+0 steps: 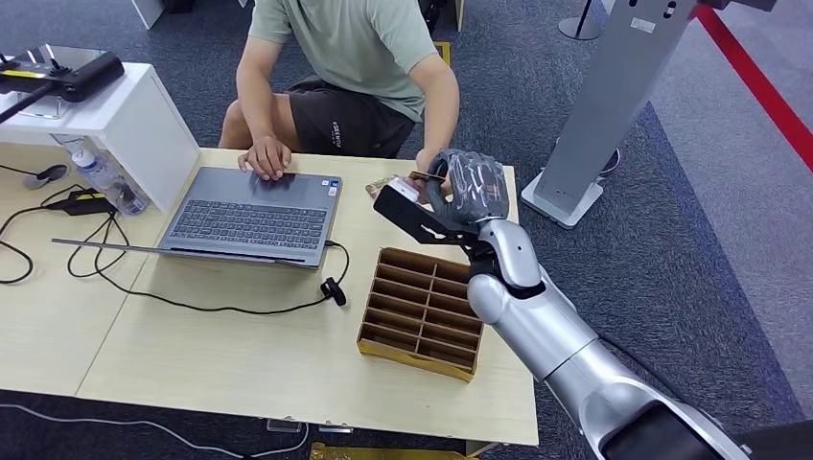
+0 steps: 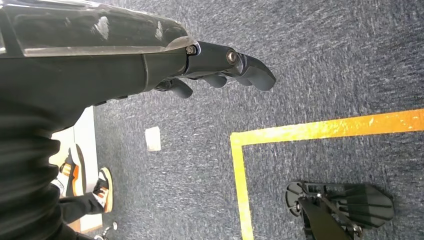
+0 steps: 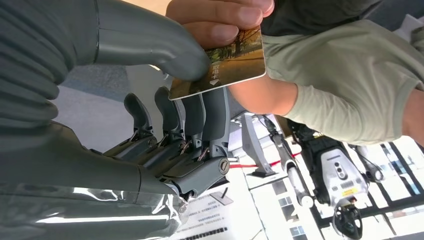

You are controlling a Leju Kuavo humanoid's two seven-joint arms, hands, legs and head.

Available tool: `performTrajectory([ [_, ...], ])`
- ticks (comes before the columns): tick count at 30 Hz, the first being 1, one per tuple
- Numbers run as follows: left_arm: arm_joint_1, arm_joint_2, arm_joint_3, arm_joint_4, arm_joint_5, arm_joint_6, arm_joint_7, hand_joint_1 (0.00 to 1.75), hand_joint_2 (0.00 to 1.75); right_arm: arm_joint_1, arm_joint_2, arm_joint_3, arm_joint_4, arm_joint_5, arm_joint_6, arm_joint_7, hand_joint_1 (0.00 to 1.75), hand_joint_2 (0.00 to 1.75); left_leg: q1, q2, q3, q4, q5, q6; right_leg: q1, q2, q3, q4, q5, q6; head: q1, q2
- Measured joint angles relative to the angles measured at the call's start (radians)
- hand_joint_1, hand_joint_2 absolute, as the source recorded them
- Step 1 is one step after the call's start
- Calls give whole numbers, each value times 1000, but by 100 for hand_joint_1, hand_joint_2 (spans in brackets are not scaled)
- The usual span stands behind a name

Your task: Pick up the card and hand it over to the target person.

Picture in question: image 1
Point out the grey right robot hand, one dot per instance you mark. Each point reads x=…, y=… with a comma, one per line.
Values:
x=476, y=190

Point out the person's left forearm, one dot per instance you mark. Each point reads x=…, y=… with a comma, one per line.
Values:
x=439, y=120

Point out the person's right forearm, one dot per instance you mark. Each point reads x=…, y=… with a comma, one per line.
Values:
x=257, y=108

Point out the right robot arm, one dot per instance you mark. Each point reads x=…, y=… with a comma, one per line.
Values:
x=540, y=330

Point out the person's left hand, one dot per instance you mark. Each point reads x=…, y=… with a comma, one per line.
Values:
x=422, y=162

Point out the person's hand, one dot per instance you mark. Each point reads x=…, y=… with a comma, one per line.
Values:
x=267, y=159
x=422, y=162

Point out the wooden slotted card box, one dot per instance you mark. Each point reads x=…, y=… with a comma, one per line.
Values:
x=406, y=317

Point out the person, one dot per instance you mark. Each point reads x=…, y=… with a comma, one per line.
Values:
x=343, y=51

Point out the person's right hand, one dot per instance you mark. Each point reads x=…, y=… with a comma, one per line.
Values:
x=267, y=159

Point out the yellow floor marker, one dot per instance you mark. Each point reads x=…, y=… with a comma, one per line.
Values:
x=443, y=54

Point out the grey kiosk stand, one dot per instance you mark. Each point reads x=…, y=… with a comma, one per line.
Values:
x=610, y=95

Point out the black chair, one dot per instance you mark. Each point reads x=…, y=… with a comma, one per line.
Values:
x=432, y=16

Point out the grey laptop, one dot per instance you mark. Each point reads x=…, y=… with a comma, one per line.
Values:
x=254, y=216

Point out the clear table clip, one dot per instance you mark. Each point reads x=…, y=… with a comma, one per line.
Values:
x=284, y=425
x=335, y=428

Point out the gold cardboard piece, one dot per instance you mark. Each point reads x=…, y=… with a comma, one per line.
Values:
x=381, y=453

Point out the red barrier tape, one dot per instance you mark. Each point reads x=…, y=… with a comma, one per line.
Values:
x=762, y=89

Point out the white box shelf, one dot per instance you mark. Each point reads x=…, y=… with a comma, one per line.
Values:
x=146, y=127

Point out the clear water bottle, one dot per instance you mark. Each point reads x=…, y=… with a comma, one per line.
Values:
x=111, y=184

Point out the white cabinet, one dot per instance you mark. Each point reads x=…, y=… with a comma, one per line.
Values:
x=147, y=11

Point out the black power adapter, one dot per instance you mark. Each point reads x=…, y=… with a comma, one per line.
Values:
x=82, y=203

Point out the black controller device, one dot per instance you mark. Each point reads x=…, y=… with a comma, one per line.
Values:
x=82, y=79

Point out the grey glossy tray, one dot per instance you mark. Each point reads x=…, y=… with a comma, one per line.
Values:
x=63, y=56

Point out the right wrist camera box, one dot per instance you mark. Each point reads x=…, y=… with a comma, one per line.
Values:
x=406, y=216

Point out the black stanchion post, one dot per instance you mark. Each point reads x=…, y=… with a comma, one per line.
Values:
x=578, y=28

